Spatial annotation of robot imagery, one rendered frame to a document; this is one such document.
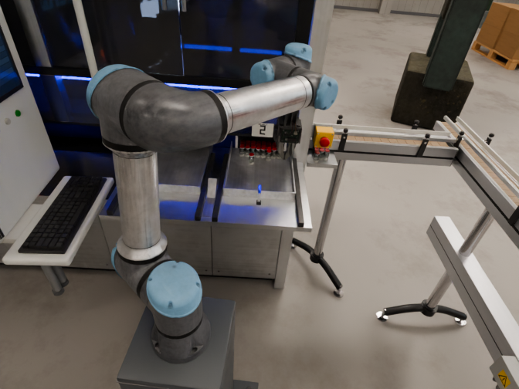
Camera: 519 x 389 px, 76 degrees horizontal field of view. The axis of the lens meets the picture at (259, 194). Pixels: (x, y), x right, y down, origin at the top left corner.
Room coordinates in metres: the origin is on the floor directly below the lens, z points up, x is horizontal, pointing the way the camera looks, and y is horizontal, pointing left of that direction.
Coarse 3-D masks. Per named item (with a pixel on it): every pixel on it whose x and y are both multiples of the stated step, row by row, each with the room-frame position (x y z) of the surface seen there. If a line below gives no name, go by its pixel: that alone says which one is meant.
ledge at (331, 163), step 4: (308, 152) 1.30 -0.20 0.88; (332, 152) 1.31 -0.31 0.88; (308, 156) 1.26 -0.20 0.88; (312, 156) 1.27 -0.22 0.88; (332, 156) 1.28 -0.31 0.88; (308, 160) 1.23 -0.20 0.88; (312, 160) 1.23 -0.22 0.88; (328, 160) 1.24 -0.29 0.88; (332, 160) 1.25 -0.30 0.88; (308, 164) 1.21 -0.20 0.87; (312, 164) 1.21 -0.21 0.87; (316, 164) 1.21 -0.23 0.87; (320, 164) 1.21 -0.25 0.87; (324, 164) 1.21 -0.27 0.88; (328, 164) 1.21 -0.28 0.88; (332, 164) 1.21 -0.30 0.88; (336, 164) 1.21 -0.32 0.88
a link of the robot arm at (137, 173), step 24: (120, 72) 0.57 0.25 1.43; (96, 96) 0.55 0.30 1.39; (120, 96) 0.51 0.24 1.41; (120, 120) 0.49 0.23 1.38; (120, 144) 0.52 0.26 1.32; (120, 168) 0.53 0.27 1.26; (144, 168) 0.54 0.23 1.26; (120, 192) 0.53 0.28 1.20; (144, 192) 0.53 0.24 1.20; (120, 216) 0.53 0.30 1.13; (144, 216) 0.52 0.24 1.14; (120, 240) 0.54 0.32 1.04; (144, 240) 0.52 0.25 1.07; (120, 264) 0.50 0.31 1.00; (144, 264) 0.50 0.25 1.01
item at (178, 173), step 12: (168, 156) 1.17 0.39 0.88; (180, 156) 1.18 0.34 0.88; (192, 156) 1.18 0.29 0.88; (204, 156) 1.19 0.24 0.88; (168, 168) 1.08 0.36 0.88; (180, 168) 1.09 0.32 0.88; (192, 168) 1.09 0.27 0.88; (204, 168) 1.05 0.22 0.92; (168, 180) 1.00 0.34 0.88; (180, 180) 1.01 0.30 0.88; (192, 180) 1.02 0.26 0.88; (180, 192) 0.94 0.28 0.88; (192, 192) 0.94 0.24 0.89
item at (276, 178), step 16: (240, 160) 1.18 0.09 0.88; (256, 160) 1.19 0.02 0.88; (272, 160) 1.20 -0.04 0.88; (288, 160) 1.21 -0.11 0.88; (240, 176) 1.07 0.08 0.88; (256, 176) 1.08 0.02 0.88; (272, 176) 1.08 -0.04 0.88; (288, 176) 1.09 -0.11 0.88; (224, 192) 0.94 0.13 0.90; (240, 192) 0.94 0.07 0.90; (256, 192) 0.94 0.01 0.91; (272, 192) 0.94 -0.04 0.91; (288, 192) 0.95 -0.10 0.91
